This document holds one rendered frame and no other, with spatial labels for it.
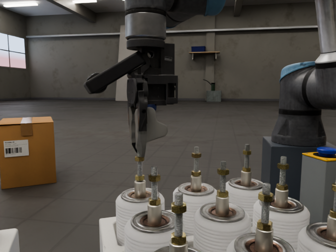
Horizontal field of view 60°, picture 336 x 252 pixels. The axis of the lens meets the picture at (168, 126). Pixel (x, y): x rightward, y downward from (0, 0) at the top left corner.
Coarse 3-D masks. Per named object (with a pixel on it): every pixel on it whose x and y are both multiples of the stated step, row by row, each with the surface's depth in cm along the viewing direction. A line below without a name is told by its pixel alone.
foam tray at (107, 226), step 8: (104, 224) 60; (112, 224) 60; (104, 232) 57; (112, 232) 57; (104, 240) 54; (112, 240) 54; (192, 240) 54; (104, 248) 52; (112, 248) 51; (120, 248) 51
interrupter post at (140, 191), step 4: (136, 180) 57; (144, 180) 57; (136, 184) 56; (140, 184) 56; (144, 184) 57; (136, 188) 56; (140, 188) 56; (144, 188) 57; (136, 192) 56; (140, 192) 56; (144, 192) 57; (136, 196) 56; (140, 196) 56
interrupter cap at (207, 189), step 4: (180, 184) 63; (184, 184) 63; (188, 184) 63; (204, 184) 63; (208, 184) 63; (180, 188) 60; (184, 188) 61; (188, 188) 61; (204, 188) 61; (208, 188) 60; (212, 188) 60; (184, 192) 58; (188, 192) 58; (192, 192) 58; (196, 192) 58; (200, 192) 58; (204, 192) 58; (208, 192) 58; (212, 192) 59
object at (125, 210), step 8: (120, 200) 55; (160, 200) 56; (120, 208) 54; (128, 208) 53; (136, 208) 53; (144, 208) 53; (120, 216) 54; (128, 216) 53; (120, 224) 55; (120, 232) 55; (120, 240) 55
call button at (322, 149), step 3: (318, 147) 65; (321, 147) 64; (324, 147) 64; (327, 147) 64; (330, 147) 64; (318, 150) 63; (321, 150) 63; (324, 150) 62; (327, 150) 62; (330, 150) 62; (333, 150) 62; (318, 153) 64; (321, 153) 63; (324, 153) 62; (327, 153) 62; (330, 153) 62; (333, 153) 62; (330, 156) 62
